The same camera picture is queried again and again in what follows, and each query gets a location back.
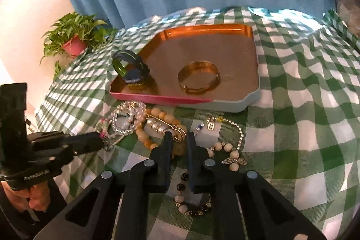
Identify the black white winged bead bracelet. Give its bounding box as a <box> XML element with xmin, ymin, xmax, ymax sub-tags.
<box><xmin>174</xmin><ymin>141</ymin><xmax>248</xmax><ymax>218</ymax></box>

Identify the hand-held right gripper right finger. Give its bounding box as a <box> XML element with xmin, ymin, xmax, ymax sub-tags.
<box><xmin>186</xmin><ymin>132</ymin><xmax>328</xmax><ymax>240</ymax></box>

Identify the gold bangle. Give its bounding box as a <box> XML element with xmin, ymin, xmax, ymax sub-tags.
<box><xmin>177</xmin><ymin>60</ymin><xmax>221</xmax><ymax>94</ymax></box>

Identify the gold pearl brooch pin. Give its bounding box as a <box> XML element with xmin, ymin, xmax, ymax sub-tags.
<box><xmin>145</xmin><ymin>113</ymin><xmax>187</xmax><ymax>142</ymax></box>

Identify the person's left hand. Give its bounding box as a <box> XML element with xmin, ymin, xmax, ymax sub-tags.
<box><xmin>6</xmin><ymin>181</ymin><xmax>50</xmax><ymax>213</ymax></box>

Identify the pink green small-bead bracelet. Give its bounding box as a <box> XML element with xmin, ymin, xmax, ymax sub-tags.
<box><xmin>94</xmin><ymin>116</ymin><xmax>124</xmax><ymax>151</ymax></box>

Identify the silver bead charm bracelet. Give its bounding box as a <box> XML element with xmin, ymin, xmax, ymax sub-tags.
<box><xmin>194</xmin><ymin>116</ymin><xmax>245</xmax><ymax>151</ymax></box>

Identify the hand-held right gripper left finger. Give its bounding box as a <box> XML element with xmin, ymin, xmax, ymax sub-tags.
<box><xmin>34</xmin><ymin>132</ymin><xmax>175</xmax><ymax>240</ymax></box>

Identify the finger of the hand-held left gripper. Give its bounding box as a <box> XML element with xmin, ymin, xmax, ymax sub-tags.
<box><xmin>63</xmin><ymin>132</ymin><xmax>105</xmax><ymax>154</ymax></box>

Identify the wooden bead bracelet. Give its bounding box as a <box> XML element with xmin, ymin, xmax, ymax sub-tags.
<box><xmin>135</xmin><ymin>107</ymin><xmax>187</xmax><ymax>157</ymax></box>

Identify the orange metal tray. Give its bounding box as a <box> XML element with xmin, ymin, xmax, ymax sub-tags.
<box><xmin>110</xmin><ymin>23</ymin><xmax>261</xmax><ymax>112</ymax></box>

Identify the green checked tablecloth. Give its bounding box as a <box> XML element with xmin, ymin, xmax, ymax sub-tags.
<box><xmin>34</xmin><ymin>5</ymin><xmax>360</xmax><ymax>240</ymax></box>

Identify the potted green plant pink pot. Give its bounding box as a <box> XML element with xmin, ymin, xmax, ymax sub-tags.
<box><xmin>39</xmin><ymin>12</ymin><xmax>119</xmax><ymax>78</ymax></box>

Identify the clear crystal bead bracelet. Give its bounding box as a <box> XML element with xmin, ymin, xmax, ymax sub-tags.
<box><xmin>112</xmin><ymin>101</ymin><xmax>147</xmax><ymax>135</ymax></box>

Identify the dark blue green watch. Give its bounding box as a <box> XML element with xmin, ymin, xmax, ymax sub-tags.
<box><xmin>112</xmin><ymin>50</ymin><xmax>149</xmax><ymax>87</ymax></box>

